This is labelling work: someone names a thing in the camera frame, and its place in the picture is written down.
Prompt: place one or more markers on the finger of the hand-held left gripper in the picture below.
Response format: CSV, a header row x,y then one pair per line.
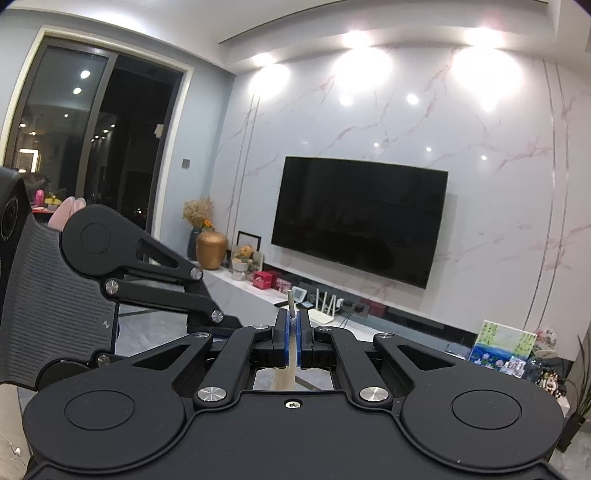
x,y
207,309

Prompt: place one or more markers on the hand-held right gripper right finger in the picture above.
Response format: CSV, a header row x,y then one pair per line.
x,y
304,346

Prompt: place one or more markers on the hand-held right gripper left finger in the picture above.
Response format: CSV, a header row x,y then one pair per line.
x,y
288,346

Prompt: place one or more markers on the white shoelace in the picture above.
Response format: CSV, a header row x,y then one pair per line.
x,y
284,381

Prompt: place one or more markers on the white router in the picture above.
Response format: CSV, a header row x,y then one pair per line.
x,y
323,318

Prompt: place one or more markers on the black set-top box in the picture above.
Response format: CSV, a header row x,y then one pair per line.
x,y
305,305

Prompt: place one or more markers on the white desk clock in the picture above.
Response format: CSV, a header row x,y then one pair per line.
x,y
300,293

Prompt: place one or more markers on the gold vase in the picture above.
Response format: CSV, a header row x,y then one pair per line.
x,y
211,251

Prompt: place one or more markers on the pink box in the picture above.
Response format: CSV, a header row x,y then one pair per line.
x,y
282,285

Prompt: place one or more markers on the power strip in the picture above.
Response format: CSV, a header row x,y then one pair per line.
x,y
353,306

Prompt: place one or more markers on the red gift box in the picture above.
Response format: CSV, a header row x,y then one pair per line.
x,y
264,280

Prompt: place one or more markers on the teddy bear figurine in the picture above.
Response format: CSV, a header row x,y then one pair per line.
x,y
244,254

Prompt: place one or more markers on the dark blue vase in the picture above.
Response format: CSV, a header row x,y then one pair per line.
x,y
192,244

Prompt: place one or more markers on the pink plush toy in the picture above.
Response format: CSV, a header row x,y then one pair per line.
x,y
64,214

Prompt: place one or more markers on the dried flower bunch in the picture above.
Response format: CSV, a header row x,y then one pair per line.
x,y
198,212

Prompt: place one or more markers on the black television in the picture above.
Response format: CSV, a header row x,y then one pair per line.
x,y
360,221

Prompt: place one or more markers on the notebook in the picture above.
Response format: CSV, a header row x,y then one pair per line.
x,y
457,353

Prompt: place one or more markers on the sliding glass door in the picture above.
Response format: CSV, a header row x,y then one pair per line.
x,y
134,138

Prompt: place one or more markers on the flower painting canvas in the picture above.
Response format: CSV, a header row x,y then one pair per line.
x,y
501,341

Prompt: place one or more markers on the small photo box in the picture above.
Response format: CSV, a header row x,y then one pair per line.
x,y
512,368

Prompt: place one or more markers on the dark glass jar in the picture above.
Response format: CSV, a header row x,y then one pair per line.
x,y
535,369

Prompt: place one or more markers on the round decorative fan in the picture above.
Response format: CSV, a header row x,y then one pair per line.
x,y
546,340

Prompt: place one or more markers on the black white figurines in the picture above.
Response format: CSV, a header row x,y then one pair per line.
x,y
551,385

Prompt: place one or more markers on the ceiling spotlight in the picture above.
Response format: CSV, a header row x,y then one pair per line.
x,y
263,60
480,34
358,39

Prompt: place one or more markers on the potted plant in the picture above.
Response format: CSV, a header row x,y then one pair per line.
x,y
570,429

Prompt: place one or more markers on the black picture frame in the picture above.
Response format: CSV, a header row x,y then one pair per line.
x,y
251,240

